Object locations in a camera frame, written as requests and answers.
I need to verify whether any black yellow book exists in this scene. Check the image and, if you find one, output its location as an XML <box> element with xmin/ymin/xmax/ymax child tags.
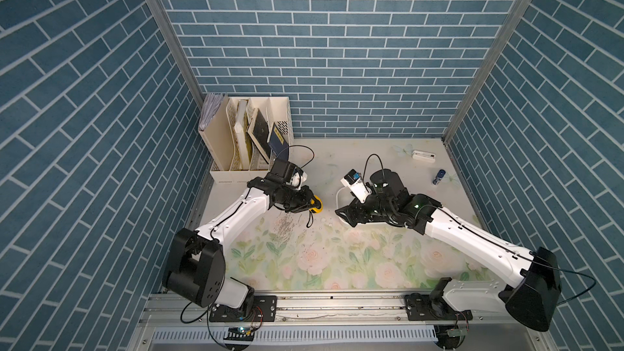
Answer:
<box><xmin>248</xmin><ymin>108</ymin><xmax>271</xmax><ymax>163</ymax></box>

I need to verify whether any yellow tape measure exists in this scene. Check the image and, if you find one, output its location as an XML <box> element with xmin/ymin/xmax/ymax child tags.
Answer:
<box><xmin>306</xmin><ymin>196</ymin><xmax>323</xmax><ymax>228</ymax></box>

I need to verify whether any white desktop file organizer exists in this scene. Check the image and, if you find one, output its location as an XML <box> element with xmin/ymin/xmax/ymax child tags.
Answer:
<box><xmin>211</xmin><ymin>97</ymin><xmax>294</xmax><ymax>184</ymax></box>

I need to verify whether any dark blue book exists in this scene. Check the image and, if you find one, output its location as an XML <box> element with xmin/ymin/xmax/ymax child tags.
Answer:
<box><xmin>268</xmin><ymin>123</ymin><xmax>289</xmax><ymax>161</ymax></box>

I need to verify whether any white small rectangular box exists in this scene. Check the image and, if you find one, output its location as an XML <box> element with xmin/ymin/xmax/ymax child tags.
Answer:
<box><xmin>412</xmin><ymin>149</ymin><xmax>436</xmax><ymax>163</ymax></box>

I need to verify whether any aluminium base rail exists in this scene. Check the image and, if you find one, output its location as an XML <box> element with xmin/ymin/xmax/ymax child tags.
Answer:
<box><xmin>128</xmin><ymin>290</ymin><xmax>557</xmax><ymax>350</ymax></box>

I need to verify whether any small blue bottle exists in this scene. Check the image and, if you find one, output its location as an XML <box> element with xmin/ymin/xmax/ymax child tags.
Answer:
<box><xmin>432</xmin><ymin>169</ymin><xmax>446</xmax><ymax>185</ymax></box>

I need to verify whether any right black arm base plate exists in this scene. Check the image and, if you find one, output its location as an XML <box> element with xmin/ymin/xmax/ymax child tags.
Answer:
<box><xmin>404</xmin><ymin>292</ymin><xmax>473</xmax><ymax>322</ymax></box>

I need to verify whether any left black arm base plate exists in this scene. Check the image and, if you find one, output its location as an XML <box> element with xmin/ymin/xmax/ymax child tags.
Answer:
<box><xmin>209</xmin><ymin>295</ymin><xmax>277</xmax><ymax>324</ymax></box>

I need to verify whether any white yellow book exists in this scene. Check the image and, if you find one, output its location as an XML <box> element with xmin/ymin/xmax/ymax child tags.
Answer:
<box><xmin>233</xmin><ymin>100</ymin><xmax>253</xmax><ymax>170</ymax></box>

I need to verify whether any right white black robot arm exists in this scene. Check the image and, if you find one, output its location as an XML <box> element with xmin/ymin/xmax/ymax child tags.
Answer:
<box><xmin>336</xmin><ymin>168</ymin><xmax>562</xmax><ymax>332</ymax></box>

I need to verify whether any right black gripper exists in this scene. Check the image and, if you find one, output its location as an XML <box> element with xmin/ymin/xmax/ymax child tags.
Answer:
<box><xmin>333</xmin><ymin>186</ymin><xmax>395</xmax><ymax>225</ymax></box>

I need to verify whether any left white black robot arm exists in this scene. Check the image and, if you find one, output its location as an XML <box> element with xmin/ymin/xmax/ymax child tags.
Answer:
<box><xmin>162</xmin><ymin>159</ymin><xmax>323</xmax><ymax>316</ymax></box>

